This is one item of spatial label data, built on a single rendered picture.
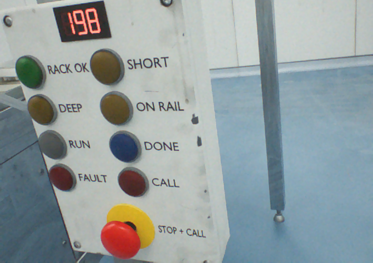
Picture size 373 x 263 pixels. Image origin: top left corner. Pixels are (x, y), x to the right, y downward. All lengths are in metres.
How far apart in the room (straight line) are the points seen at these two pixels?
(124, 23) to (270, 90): 1.24
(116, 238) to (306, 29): 3.84
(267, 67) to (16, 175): 0.96
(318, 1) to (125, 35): 3.82
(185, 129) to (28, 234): 1.14
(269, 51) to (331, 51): 2.73
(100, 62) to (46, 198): 1.15
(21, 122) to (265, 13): 0.91
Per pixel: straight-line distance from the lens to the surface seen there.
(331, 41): 4.16
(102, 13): 0.31
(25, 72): 0.36
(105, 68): 0.31
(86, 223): 0.42
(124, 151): 0.33
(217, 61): 4.19
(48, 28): 0.34
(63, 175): 0.39
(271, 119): 1.55
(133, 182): 0.34
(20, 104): 1.11
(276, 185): 1.69
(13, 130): 1.24
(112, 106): 0.32
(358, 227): 1.81
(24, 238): 1.39
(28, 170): 1.36
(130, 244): 0.36
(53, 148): 0.38
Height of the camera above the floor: 1.09
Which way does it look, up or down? 21 degrees down
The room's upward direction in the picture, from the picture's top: 9 degrees counter-clockwise
